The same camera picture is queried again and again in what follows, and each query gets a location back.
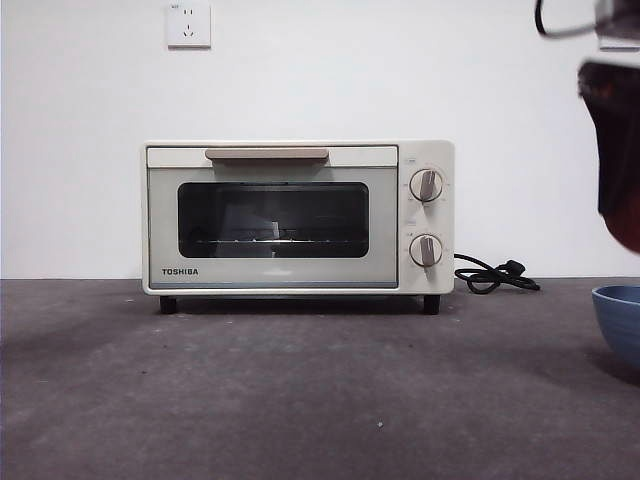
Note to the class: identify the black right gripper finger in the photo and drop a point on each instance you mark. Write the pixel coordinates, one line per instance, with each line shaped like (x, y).
(622, 165)

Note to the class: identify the blue bowl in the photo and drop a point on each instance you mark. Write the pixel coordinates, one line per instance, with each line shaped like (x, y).
(620, 330)

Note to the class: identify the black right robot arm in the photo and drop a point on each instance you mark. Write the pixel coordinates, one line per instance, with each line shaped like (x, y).
(622, 14)

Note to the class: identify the cream toaster oven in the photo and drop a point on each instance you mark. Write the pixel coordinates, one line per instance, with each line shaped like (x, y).
(430, 150)

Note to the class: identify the beige oven knob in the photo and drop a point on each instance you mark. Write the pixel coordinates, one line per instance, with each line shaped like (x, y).
(426, 185)
(426, 250)

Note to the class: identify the white wall socket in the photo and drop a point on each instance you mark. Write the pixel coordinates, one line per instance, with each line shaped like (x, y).
(617, 44)
(189, 25)

